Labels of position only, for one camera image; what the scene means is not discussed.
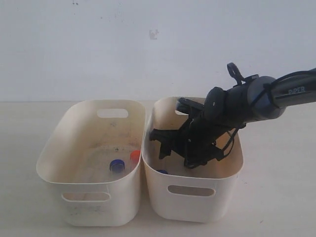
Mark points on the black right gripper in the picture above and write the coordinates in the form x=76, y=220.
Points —
x=195, y=141

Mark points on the cream plastic bin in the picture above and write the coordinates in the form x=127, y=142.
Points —
x=202, y=194
x=74, y=163

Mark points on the clear bottle blue cap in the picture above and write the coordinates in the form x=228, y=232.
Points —
x=117, y=168
x=162, y=171

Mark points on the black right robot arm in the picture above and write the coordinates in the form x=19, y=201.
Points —
x=255, y=98

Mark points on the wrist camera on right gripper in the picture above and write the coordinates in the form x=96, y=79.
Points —
x=189, y=107

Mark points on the clear bottle orange cap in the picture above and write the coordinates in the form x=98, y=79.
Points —
x=134, y=159

